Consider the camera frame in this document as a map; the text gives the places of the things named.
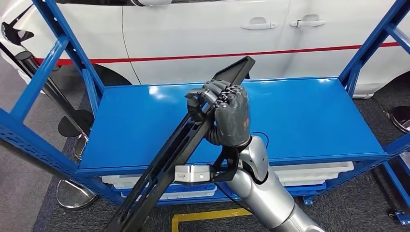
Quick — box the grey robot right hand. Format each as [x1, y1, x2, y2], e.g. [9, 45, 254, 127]
[185, 80, 252, 148]

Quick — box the black plastic car part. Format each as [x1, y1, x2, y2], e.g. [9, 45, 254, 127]
[104, 56, 256, 232]

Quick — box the white car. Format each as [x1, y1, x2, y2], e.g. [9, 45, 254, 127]
[0, 0, 410, 100]

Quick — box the white plastic bin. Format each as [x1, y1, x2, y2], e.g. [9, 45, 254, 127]
[272, 173, 341, 188]
[268, 161, 355, 181]
[102, 174, 180, 190]
[121, 188, 219, 202]

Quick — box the chrome stanchion base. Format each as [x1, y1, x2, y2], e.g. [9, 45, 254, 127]
[385, 105, 410, 134]

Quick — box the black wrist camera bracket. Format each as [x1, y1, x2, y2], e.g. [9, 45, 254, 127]
[174, 145, 241, 187]

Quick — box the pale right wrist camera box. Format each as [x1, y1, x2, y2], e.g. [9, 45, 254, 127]
[174, 164, 214, 184]

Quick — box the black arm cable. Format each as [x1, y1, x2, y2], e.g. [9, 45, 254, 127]
[224, 130, 270, 215]

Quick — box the black stanchion post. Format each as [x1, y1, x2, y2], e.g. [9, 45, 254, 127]
[0, 40, 96, 139]

